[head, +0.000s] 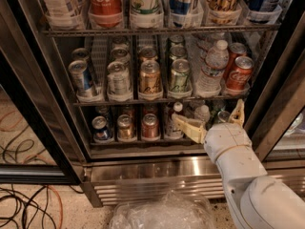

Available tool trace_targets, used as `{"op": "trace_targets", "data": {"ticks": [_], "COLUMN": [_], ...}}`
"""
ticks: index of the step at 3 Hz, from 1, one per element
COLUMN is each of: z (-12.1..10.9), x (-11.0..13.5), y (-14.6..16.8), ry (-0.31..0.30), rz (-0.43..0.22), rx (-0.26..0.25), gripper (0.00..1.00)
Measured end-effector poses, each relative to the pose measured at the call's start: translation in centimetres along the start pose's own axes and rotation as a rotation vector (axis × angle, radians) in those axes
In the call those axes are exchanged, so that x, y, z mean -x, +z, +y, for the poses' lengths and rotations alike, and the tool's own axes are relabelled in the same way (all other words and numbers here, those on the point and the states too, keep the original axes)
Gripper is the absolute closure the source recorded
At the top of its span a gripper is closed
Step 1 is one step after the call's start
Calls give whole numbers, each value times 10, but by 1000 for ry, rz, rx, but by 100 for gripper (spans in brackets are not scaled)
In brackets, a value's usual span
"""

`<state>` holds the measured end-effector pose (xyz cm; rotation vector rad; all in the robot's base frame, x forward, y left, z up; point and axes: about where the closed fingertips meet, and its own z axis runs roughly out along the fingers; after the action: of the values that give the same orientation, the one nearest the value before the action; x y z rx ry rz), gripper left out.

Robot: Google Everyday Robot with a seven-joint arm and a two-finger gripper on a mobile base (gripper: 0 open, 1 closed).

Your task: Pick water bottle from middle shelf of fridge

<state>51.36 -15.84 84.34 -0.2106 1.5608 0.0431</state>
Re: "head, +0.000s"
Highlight front silver white can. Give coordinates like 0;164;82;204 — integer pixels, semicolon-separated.
107;61;132;101

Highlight clear water bottle shelf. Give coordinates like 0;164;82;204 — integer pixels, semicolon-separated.
196;40;229;97

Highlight top blue bottle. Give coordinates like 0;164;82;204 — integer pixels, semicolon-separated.
244;0;281;24

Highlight front blue silver can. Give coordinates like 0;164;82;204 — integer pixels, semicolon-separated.
68;60;97;97

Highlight top red Coca-Cola bottle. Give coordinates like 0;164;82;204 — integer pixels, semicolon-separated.
91;0;122;28

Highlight rear red Coca-Cola can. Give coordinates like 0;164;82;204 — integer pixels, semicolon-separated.
223;42;247;80

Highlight black and orange cables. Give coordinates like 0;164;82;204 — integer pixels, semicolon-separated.
0;184;85;229

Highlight rear blue silver can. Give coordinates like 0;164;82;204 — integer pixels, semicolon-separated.
71;48;92;66

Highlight stainless steel fridge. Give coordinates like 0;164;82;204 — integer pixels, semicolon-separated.
39;0;303;207

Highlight clear plastic bag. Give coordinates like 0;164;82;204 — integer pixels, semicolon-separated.
109;191;215;229

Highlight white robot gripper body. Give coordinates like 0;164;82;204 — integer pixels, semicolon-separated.
204;123;252;163

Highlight bottom clear water bottle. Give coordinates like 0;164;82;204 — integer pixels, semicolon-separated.
193;105;211;123

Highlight bottom brown juice bottle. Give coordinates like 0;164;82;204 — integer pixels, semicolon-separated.
165;102;184;139

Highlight bottom red can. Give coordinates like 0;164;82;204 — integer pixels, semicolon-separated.
141;114;159;138

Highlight top green white bottle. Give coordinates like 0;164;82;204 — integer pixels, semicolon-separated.
130;0;162;29

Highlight silver white can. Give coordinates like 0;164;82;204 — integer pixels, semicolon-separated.
107;61;132;101
111;47;131;66

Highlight bottom green can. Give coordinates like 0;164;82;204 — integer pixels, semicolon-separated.
213;111;231;124

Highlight red coca-cola can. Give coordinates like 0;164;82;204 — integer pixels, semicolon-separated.
225;56;254;91
223;42;247;80

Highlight left glass fridge door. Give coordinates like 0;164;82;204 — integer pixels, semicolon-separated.
0;0;84;184

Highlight front gold soda can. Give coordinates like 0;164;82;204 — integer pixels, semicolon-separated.
139;60;161;94

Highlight top white label bottle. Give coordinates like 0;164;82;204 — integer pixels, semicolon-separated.
43;0;86;31

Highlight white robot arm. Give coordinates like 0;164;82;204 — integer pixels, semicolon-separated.
172;100;305;229

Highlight bottom gold can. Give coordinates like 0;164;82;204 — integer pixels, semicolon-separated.
117;114;134;140

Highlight top gold black can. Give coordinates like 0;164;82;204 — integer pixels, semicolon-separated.
206;0;238;24

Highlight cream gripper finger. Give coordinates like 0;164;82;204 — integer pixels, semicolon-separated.
172;114;207;144
228;99;245;127

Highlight front green soda can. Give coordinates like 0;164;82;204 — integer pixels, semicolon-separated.
169;59;192;96

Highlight bottom blue Pepsi can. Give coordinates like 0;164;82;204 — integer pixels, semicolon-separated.
91;115;112;142

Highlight front red Coca-Cola can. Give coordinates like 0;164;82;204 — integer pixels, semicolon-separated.
225;56;254;91

